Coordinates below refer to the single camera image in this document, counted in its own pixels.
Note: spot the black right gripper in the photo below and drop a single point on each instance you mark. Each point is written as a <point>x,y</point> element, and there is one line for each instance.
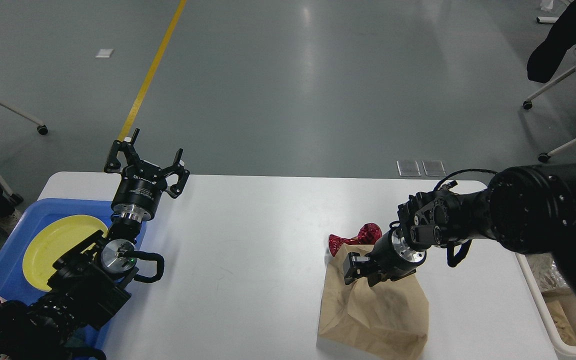
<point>391,259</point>

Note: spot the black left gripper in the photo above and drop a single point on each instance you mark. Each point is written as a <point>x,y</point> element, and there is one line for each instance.
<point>139,192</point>

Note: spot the red foil wrapper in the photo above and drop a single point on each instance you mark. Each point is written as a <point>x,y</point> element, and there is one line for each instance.
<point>368,234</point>

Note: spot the brown paper bag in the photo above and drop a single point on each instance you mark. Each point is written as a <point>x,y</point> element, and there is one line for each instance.
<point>389,320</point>

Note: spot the yellow plastic plate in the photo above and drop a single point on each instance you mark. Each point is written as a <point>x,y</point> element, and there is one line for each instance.
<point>52,242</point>

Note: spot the aluminium foil sheet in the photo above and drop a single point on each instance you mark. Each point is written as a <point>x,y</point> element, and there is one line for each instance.
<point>547,275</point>

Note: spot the brown paper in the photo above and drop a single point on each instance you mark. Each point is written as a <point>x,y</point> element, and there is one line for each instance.
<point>561,322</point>

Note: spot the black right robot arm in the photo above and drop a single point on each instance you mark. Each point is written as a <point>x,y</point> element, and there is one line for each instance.
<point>529,210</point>

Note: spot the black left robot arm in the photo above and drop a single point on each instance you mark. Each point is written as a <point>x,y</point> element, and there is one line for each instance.
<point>90,279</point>

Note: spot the metal floor plate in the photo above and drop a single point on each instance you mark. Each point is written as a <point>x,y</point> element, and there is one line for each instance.
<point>413,168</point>

